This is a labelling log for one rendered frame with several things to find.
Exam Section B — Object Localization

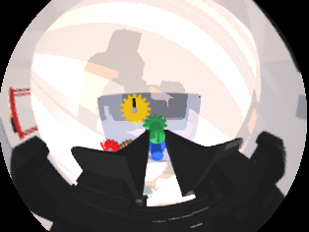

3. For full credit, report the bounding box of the yellow gear with black stripe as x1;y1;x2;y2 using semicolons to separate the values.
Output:
120;93;151;125

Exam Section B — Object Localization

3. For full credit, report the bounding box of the blue gear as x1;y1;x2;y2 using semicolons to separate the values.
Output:
150;141;166;160

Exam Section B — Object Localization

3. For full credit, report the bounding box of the green gear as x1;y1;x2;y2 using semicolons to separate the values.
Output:
143;114;167;144

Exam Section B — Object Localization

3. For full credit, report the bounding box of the red gear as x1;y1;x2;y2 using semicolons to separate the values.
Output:
103;139;119;151

